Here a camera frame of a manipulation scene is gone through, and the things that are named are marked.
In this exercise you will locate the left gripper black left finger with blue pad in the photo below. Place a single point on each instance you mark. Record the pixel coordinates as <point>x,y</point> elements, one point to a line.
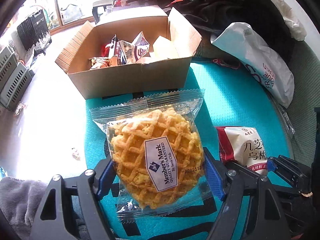
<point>100,179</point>

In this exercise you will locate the clear bag yellow waffle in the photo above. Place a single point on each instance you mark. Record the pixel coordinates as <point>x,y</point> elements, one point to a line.
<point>156,152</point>

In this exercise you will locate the black folded panel heater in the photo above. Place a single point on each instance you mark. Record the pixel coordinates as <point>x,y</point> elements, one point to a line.
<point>33,31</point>

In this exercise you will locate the grey fleece blanket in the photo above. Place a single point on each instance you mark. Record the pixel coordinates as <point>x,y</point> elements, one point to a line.
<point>33,210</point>

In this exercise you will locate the red gold snack packet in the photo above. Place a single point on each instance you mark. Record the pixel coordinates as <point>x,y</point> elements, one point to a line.
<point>104,52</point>

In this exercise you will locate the white puffy jacket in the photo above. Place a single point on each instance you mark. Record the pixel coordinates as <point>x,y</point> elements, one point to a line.
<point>297,30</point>

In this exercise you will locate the grey green plastic crate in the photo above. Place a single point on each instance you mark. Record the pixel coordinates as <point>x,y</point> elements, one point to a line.
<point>8,63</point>

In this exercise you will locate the white red plum snack bag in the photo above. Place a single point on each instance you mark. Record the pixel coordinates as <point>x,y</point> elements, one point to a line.
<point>242,145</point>

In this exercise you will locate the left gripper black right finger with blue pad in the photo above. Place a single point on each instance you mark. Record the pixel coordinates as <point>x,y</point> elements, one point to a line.
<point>265,217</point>

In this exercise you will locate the dark brown snack packet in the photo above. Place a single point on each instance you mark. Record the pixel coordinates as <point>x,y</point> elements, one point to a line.
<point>134,51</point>

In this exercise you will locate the pile of dark clothes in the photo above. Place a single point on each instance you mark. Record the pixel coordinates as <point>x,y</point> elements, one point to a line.
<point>212,17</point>

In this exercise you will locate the small red wrapper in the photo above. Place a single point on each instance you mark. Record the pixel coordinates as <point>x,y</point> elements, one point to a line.
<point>233,64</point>

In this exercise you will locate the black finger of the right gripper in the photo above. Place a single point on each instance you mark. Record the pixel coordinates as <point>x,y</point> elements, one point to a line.
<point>296,174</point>

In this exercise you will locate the teal foam mat black print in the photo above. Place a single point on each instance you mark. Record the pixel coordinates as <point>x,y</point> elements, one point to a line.
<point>232,98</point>

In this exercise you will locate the brown cardboard box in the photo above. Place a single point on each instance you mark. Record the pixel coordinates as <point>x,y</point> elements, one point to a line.
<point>148,73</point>

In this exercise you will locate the white plastic shopping bag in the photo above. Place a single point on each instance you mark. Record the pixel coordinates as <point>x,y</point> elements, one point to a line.
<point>263,63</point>

